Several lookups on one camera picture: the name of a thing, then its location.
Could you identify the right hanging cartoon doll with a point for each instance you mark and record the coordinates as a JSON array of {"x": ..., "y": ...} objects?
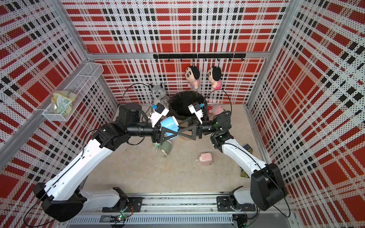
[{"x": 214, "y": 77}]

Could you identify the pink plush toy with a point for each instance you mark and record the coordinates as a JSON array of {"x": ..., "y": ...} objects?
[{"x": 215, "y": 109}]

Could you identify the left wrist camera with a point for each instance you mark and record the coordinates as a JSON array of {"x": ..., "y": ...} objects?
[{"x": 158, "y": 111}]

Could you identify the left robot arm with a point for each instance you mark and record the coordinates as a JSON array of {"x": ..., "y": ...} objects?
[{"x": 61, "y": 197}]

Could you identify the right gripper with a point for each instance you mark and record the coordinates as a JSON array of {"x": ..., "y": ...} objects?
[{"x": 196, "y": 129}]

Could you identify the hanging cartoon doll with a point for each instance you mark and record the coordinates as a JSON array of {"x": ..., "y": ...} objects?
[
  {"x": 192, "y": 75},
  {"x": 214, "y": 77}
]

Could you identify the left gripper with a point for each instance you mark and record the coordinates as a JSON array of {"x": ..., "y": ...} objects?
[{"x": 159, "y": 137}]

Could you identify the black trash bag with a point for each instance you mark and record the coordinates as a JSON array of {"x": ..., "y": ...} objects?
[{"x": 178, "y": 105}]

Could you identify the white wire wall basket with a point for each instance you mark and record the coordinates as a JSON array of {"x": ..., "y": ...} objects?
[{"x": 79, "y": 85}]

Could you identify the light green pencil sharpener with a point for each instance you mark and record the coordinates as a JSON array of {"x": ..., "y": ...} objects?
[{"x": 157, "y": 147}]

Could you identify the yellow green packet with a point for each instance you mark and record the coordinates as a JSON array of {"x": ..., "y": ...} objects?
[{"x": 62, "y": 102}]

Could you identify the left hanging cartoon doll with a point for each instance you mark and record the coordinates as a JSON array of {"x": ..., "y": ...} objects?
[{"x": 192, "y": 75}]

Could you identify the grey husky plush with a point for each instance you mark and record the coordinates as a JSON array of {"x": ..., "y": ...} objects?
[{"x": 159, "y": 95}]

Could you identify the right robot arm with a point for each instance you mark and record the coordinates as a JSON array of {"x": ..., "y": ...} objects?
[{"x": 267, "y": 186}]

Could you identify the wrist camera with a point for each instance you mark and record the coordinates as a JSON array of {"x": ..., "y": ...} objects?
[
  {"x": 158, "y": 111},
  {"x": 196, "y": 108}
]

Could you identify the black hook rail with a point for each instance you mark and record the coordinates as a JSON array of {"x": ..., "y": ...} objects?
[{"x": 200, "y": 56}]

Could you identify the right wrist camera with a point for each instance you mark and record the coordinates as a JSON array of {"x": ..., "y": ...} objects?
[{"x": 196, "y": 108}]

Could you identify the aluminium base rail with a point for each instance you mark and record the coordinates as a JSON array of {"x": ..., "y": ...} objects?
[{"x": 188, "y": 210}]

